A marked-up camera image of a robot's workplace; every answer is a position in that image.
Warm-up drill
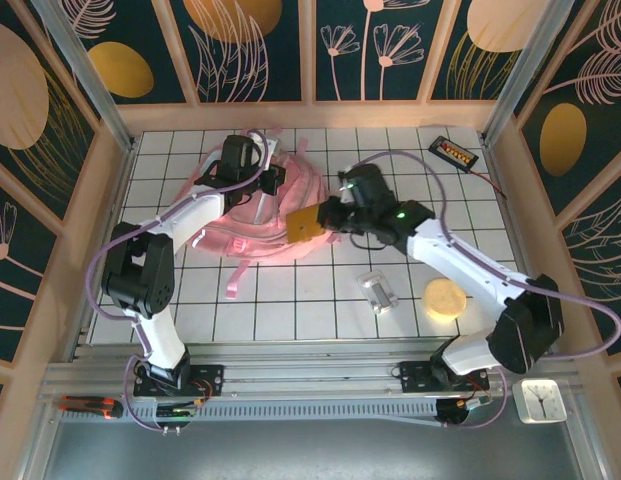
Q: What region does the round yellow sponge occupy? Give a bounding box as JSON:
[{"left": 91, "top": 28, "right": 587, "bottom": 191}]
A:
[{"left": 422, "top": 278, "right": 466, "bottom": 322}]

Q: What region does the black charger with red strip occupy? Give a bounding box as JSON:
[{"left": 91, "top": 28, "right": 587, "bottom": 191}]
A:
[{"left": 428, "top": 135, "right": 480, "bottom": 174}]

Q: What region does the white square alarm clock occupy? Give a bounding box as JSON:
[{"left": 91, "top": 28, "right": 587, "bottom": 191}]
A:
[{"left": 512, "top": 378, "right": 569, "bottom": 425}]

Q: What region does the clear pack with white stapler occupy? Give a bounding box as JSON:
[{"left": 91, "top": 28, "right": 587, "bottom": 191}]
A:
[{"left": 354, "top": 268, "right": 399, "bottom": 315}]

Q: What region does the small circuit board green light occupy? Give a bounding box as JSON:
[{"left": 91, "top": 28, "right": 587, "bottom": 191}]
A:
[
  {"left": 156, "top": 404, "right": 200, "bottom": 420},
  {"left": 457, "top": 397, "right": 494, "bottom": 414}
]

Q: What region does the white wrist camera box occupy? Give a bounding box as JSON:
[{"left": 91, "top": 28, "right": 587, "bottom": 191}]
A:
[
  {"left": 337, "top": 169, "right": 357, "bottom": 202},
  {"left": 261, "top": 135, "right": 285, "bottom": 162}
]

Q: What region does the red black wire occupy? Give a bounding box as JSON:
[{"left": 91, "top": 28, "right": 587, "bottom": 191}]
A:
[{"left": 469, "top": 167, "right": 509, "bottom": 201}]

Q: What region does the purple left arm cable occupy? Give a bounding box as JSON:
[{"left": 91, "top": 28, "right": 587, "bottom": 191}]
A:
[{"left": 85, "top": 128, "right": 271, "bottom": 434}]

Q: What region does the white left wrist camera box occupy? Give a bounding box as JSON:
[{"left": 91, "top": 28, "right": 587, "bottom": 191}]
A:
[{"left": 261, "top": 135, "right": 285, "bottom": 162}]

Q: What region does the pink backpack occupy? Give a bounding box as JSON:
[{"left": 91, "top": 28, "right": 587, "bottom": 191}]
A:
[{"left": 182, "top": 127, "right": 341, "bottom": 301}]

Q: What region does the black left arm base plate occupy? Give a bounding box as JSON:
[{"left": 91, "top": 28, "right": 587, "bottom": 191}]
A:
[{"left": 133, "top": 363, "right": 226, "bottom": 399}]

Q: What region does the orange black utility knife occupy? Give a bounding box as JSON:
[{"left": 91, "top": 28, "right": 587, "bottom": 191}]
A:
[{"left": 58, "top": 394, "right": 125, "bottom": 419}]

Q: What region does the aluminium front rail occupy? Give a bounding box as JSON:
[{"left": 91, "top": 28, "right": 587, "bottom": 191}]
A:
[{"left": 37, "top": 339, "right": 581, "bottom": 401}]

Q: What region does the aluminium corner post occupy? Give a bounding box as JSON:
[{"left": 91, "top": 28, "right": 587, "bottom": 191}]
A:
[
  {"left": 29, "top": 0, "right": 139, "bottom": 151},
  {"left": 479, "top": 0, "right": 564, "bottom": 146}
]

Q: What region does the yellow leather wallet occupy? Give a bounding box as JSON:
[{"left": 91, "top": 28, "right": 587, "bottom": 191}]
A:
[{"left": 284, "top": 202, "right": 329, "bottom": 245}]

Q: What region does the grey slotted cable duct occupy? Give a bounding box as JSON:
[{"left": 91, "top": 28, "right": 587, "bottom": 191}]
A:
[{"left": 122, "top": 397, "right": 441, "bottom": 426}]

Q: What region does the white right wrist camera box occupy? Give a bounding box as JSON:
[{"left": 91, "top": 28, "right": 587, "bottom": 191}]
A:
[{"left": 337, "top": 169, "right": 357, "bottom": 202}]

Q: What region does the aluminium side rail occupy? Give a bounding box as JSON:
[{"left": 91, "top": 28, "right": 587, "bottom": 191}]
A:
[
  {"left": 64, "top": 142, "right": 139, "bottom": 361},
  {"left": 482, "top": 134, "right": 561, "bottom": 356}
]

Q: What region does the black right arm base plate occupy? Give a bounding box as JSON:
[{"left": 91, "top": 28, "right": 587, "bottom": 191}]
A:
[{"left": 398, "top": 359, "right": 491, "bottom": 394}]

